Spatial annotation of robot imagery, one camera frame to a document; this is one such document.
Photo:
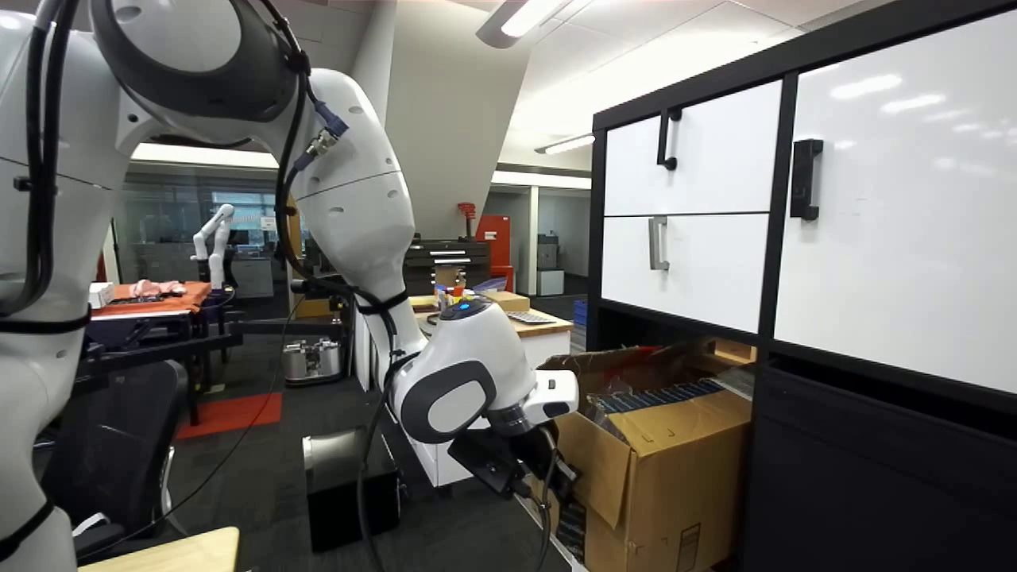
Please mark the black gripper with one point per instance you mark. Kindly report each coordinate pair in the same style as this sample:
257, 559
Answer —
495, 448

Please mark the brown cardboard box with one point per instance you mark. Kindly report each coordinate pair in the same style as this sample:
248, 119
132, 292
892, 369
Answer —
654, 476

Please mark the small white background robot arm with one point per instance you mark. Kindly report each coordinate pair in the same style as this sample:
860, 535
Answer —
211, 242

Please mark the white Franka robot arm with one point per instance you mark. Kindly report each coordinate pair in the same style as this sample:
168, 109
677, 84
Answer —
339, 212

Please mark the black box on floor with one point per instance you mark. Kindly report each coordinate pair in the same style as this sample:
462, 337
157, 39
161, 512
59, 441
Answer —
349, 493

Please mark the black shelf cabinet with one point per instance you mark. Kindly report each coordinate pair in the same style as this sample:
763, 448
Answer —
877, 466

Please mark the black keyboards stack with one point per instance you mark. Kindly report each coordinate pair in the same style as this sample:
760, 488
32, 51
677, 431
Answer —
652, 402

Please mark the black printer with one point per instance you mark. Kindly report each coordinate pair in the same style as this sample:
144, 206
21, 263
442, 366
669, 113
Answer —
445, 263

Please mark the steel pot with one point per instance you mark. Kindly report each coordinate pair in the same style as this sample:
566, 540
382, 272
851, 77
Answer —
308, 360

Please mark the red floor mat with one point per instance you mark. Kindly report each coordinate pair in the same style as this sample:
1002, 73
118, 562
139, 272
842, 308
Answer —
225, 414

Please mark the light wooden table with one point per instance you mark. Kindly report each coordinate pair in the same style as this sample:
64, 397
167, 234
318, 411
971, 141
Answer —
168, 555

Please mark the table with orange top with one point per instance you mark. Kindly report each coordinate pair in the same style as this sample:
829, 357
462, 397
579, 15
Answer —
146, 303

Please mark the black office chair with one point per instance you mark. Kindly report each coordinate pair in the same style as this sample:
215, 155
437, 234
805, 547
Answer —
111, 445

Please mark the ceiling lamp fixture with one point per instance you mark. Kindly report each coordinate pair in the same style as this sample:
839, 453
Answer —
524, 21

